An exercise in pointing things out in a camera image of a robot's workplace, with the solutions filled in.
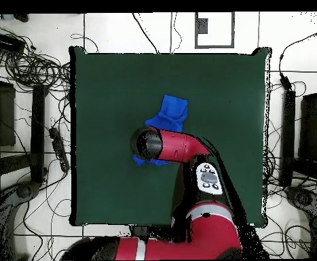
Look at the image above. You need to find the dark green tablecloth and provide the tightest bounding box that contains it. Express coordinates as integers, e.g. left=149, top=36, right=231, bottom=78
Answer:
left=69, top=46, right=272, bottom=228

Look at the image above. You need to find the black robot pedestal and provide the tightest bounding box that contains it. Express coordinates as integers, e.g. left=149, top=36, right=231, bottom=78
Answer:
left=130, top=225, right=151, bottom=241

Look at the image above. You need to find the grey rectangular frame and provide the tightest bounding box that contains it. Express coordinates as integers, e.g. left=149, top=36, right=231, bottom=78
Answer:
left=194, top=12, right=236, bottom=49

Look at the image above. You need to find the black cable tangle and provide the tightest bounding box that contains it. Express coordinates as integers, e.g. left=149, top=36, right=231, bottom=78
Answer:
left=0, top=22, right=73, bottom=94

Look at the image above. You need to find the dark monitor panel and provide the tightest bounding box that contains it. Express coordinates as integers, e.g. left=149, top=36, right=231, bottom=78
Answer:
left=299, top=90, right=317, bottom=164
left=0, top=62, right=16, bottom=147

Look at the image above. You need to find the black stand beam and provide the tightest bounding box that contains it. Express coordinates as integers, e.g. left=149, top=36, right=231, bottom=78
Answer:
left=280, top=89, right=297, bottom=187
left=30, top=85, right=49, bottom=183

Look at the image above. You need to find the black cable with plug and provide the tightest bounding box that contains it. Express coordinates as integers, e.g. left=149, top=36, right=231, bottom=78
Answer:
left=278, top=26, right=317, bottom=91

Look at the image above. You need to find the grey chair base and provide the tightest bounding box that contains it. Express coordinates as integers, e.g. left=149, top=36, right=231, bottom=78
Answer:
left=0, top=180, right=41, bottom=260
left=284, top=186, right=317, bottom=218

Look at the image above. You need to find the blue printed shirt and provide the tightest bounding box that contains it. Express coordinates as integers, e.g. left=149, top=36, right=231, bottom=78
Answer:
left=132, top=94, right=189, bottom=167

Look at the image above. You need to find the black power strip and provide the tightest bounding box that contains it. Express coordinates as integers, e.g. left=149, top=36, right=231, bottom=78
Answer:
left=48, top=126, right=71, bottom=173

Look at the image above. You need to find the black electronics box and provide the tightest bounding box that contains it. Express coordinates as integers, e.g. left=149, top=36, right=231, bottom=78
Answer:
left=0, top=31, right=26, bottom=54

